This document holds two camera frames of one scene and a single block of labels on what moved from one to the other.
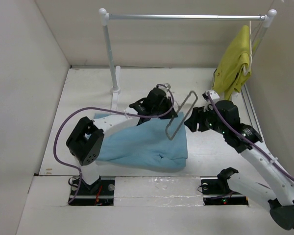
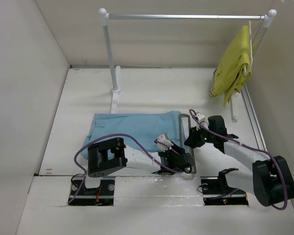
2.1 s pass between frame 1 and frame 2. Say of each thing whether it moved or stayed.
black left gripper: moved
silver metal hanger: moved
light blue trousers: stayed
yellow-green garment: stayed
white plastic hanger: stayed
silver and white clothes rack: stayed
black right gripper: moved
